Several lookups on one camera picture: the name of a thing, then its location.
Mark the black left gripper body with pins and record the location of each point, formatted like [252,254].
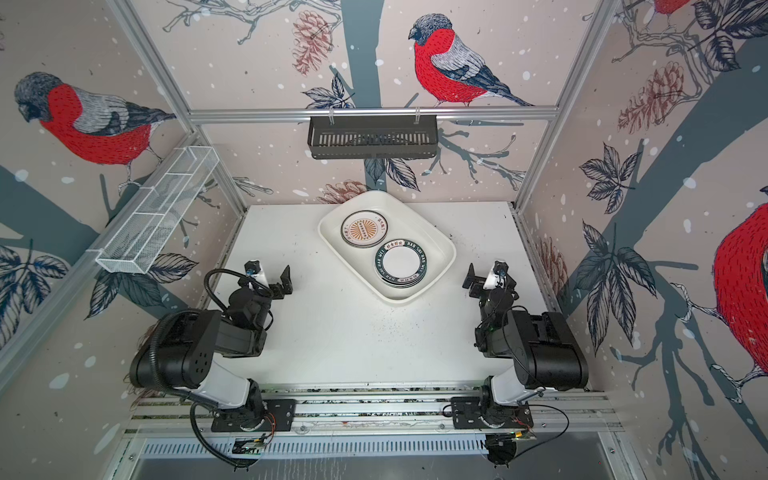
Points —
[276,293]

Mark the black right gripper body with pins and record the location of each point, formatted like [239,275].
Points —
[479,286]

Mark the green rim plate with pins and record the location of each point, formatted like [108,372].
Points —
[402,283]
[400,258]

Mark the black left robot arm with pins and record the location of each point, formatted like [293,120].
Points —
[178,357]

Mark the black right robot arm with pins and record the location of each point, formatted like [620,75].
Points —
[542,349]

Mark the white plastic bin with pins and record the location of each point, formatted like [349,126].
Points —
[404,223]

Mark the horizontal aluminium crossbar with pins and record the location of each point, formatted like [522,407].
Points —
[491,113]

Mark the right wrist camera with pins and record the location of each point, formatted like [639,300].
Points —
[497,277]

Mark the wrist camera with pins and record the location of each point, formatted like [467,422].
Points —
[497,277]
[255,270]

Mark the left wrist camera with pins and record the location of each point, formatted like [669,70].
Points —
[255,270]

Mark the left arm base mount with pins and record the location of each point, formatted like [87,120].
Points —
[271,415]

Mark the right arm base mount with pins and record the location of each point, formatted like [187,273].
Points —
[475,413]

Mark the black hanging wire basket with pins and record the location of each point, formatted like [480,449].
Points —
[373,137]

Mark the white mesh wall shelf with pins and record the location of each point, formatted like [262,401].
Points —
[142,236]

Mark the aluminium rail base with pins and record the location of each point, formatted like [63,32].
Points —
[425,410]

